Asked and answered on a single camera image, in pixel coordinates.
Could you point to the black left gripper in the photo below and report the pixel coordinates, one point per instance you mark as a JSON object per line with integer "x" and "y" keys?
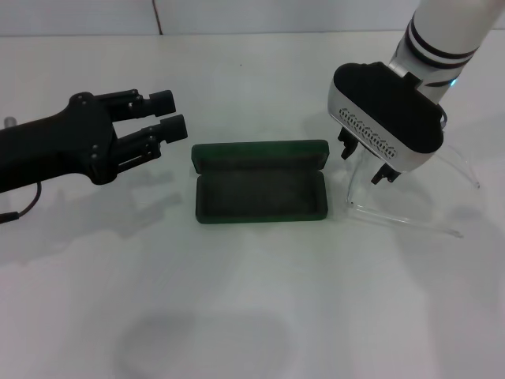
{"x": 51, "y": 146}

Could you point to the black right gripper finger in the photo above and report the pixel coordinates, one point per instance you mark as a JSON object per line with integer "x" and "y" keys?
{"x": 346, "y": 146}
{"x": 383, "y": 175}

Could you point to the silver black wrist camera box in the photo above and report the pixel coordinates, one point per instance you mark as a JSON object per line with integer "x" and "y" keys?
{"x": 386, "y": 102}

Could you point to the clear plastic glasses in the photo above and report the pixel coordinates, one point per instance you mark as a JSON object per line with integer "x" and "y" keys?
{"x": 394, "y": 219}

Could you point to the green glasses case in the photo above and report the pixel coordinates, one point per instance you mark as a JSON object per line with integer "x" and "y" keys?
{"x": 256, "y": 197}

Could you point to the silver left connector post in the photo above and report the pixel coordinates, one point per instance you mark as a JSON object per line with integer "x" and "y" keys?
{"x": 8, "y": 121}

